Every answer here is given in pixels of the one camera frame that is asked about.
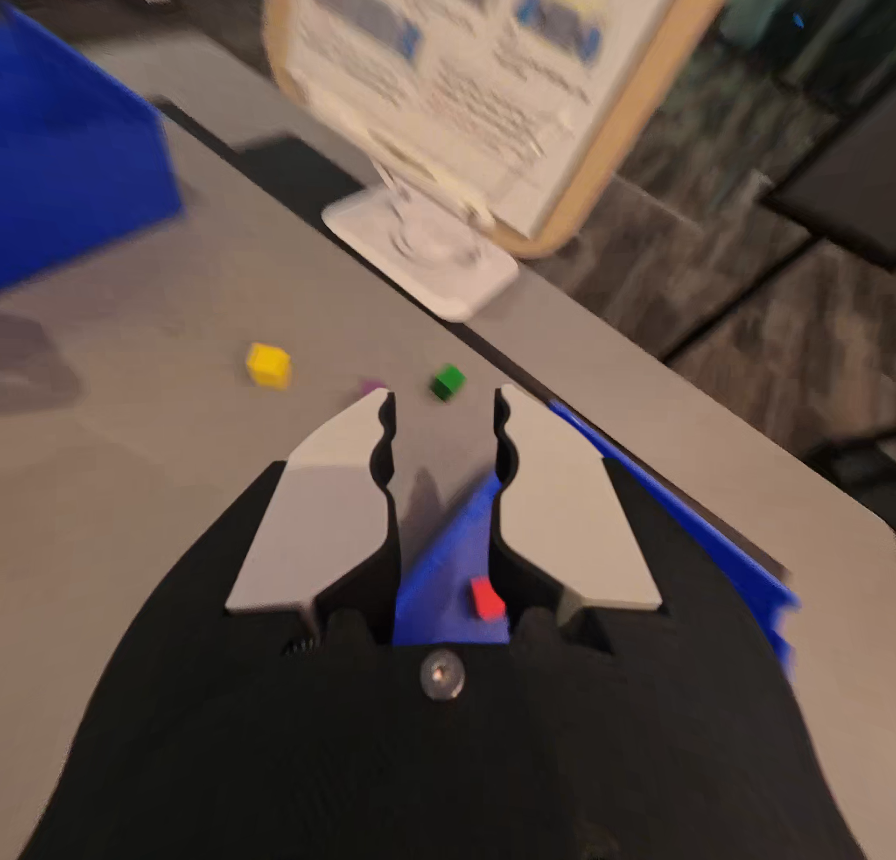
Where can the red wooden cube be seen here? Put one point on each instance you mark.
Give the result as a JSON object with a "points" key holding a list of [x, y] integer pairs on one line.
{"points": [[488, 599]]}

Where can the printed instruction sheet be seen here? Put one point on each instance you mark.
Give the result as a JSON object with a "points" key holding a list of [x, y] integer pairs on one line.
{"points": [[490, 55]]}

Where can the purple wooden cube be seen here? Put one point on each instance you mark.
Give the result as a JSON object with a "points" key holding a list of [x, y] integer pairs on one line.
{"points": [[372, 387]]}

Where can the instruction sheet on stand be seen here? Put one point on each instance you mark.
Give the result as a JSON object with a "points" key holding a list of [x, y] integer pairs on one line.
{"points": [[630, 139]]}

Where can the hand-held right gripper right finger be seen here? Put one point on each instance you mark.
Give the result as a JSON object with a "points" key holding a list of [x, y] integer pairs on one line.
{"points": [[574, 524]]}

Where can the blue plastic bin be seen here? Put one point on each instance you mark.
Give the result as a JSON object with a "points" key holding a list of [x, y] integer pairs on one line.
{"points": [[77, 160], [448, 580]]}

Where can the green wooden cube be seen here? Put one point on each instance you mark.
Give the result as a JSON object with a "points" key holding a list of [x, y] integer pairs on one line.
{"points": [[448, 382]]}

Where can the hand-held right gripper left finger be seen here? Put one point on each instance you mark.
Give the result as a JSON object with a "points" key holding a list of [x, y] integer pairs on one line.
{"points": [[315, 524]]}

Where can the yellow wooden cube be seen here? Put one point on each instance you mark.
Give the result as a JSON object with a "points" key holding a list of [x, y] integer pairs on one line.
{"points": [[269, 366]]}

